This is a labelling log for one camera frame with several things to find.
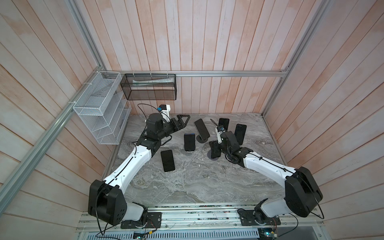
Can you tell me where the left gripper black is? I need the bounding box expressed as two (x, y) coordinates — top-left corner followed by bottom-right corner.
(157, 114), (190, 139)

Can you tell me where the grey phone stand front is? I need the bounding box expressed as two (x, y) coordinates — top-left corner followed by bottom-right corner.
(207, 150), (221, 161)

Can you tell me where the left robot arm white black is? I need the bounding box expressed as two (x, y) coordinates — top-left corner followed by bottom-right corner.
(88, 113), (191, 226)

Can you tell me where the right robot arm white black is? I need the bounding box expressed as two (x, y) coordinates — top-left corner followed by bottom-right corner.
(210, 127), (323, 225)

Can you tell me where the black phone tilted on stand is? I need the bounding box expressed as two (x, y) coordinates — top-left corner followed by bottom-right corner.
(194, 119), (210, 139)

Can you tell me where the black phone blue case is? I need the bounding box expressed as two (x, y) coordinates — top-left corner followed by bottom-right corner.
(184, 134), (196, 152)

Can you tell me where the grey stand under tilted phone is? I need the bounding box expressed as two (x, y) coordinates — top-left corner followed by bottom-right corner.
(196, 135), (208, 144)

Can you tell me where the black mesh basket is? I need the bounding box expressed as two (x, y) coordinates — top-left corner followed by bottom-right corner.
(120, 73), (177, 101)

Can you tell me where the green circuit board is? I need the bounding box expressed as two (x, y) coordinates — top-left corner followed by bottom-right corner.
(259, 229), (276, 240)

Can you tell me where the white vented electronics box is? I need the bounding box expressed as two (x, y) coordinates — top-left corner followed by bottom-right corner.
(78, 228), (260, 240)

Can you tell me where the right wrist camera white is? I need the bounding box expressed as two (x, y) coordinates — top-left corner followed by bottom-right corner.
(216, 126), (226, 144)

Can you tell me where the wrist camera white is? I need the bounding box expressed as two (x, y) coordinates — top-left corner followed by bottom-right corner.
(157, 104), (171, 123)
(216, 126), (226, 144)

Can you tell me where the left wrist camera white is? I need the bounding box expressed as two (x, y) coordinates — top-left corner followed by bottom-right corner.
(157, 104), (171, 123)

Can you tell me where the aluminium frame rail back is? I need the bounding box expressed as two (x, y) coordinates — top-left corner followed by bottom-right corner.
(106, 70), (288, 77)

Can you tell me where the aluminium frame rail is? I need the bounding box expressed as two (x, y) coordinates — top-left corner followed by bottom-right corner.
(106, 70), (288, 77)
(1, 66), (105, 215)

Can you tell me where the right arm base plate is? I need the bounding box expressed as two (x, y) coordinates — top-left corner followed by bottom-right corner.
(237, 209), (281, 226)

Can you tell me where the white wire mesh shelf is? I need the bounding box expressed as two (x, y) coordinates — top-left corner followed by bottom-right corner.
(74, 71), (132, 145)

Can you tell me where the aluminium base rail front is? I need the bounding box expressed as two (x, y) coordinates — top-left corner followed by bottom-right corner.
(75, 203), (325, 233)

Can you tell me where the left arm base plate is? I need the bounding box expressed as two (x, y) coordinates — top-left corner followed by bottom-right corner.
(121, 212), (162, 229)

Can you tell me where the aluminium frame rail left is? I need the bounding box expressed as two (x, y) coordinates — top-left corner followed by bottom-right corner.
(1, 66), (105, 215)

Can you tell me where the aluminium frame post right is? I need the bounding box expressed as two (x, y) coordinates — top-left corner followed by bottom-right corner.
(261, 1), (334, 119)

